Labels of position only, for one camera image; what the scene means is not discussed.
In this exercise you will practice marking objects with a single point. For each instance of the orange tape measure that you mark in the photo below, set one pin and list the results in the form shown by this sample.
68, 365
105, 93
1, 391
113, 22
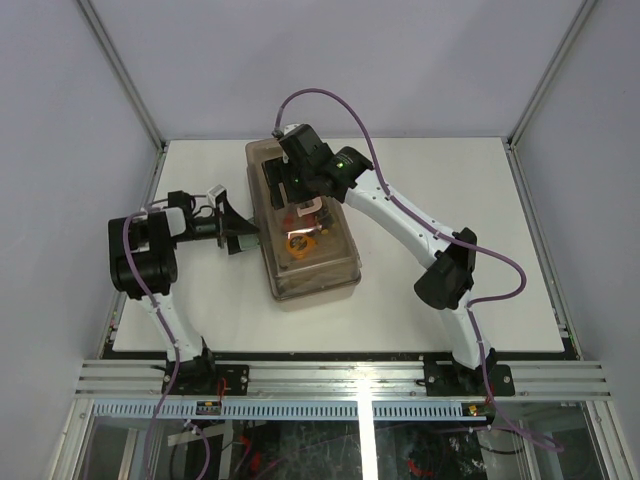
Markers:
300, 245

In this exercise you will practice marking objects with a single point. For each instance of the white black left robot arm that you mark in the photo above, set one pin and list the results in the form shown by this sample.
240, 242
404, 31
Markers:
143, 263

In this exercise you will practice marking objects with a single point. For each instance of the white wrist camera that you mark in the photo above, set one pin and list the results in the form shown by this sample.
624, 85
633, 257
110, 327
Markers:
279, 133
216, 195

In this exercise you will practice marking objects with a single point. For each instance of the aluminium front rail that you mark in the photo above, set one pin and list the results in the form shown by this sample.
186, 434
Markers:
537, 381

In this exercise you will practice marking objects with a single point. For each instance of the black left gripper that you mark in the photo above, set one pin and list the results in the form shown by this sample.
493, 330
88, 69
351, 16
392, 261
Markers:
231, 222

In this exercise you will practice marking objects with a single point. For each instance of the red handle screwdriver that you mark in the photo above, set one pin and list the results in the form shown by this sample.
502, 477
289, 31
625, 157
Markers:
290, 222

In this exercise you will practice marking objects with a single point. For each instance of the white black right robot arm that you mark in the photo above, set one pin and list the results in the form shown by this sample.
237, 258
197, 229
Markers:
446, 256

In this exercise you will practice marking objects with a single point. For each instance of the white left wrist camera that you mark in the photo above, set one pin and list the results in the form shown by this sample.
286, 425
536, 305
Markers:
216, 195

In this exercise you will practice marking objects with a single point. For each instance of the pink tool box handle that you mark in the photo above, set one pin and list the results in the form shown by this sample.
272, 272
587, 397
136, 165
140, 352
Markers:
309, 207

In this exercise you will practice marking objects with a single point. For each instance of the green tool box latch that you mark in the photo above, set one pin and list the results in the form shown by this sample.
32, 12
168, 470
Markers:
248, 242

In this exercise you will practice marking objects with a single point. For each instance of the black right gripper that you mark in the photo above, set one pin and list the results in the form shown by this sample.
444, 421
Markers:
276, 172

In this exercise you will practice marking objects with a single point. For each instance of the small black yellow screwdriver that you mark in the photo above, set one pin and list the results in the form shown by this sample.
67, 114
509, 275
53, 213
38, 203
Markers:
324, 223

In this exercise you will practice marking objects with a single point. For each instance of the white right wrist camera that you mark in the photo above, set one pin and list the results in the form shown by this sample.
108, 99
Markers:
279, 133

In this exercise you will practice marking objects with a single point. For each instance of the translucent brown tool box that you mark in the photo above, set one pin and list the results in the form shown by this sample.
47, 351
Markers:
332, 270

